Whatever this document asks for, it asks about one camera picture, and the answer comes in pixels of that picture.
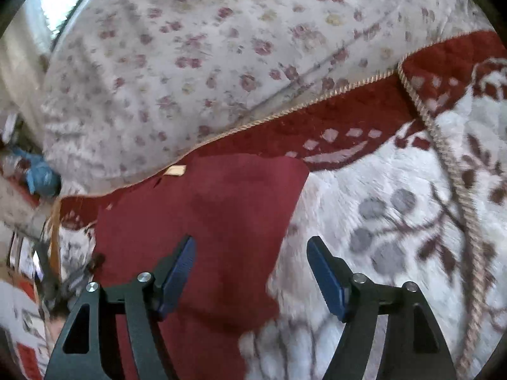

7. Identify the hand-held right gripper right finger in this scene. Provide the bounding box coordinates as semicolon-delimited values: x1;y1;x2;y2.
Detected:
306;235;458;380

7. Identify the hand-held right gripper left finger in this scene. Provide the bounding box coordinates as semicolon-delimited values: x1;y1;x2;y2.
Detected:
44;235;197;380

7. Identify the dark red cloth garment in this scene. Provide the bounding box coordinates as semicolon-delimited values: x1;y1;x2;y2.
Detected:
92;153;310;380

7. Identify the red and white patterned blanket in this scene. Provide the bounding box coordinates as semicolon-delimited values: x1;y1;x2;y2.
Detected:
12;29;507;380

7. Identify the blue crumpled cloth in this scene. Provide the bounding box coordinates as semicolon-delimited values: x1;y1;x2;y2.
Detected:
10;146;62;199

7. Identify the white floral bedsheet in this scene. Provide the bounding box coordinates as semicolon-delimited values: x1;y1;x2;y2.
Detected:
40;0;490;196

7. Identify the beige braided cord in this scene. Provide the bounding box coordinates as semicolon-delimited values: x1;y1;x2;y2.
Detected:
397;64;489;370

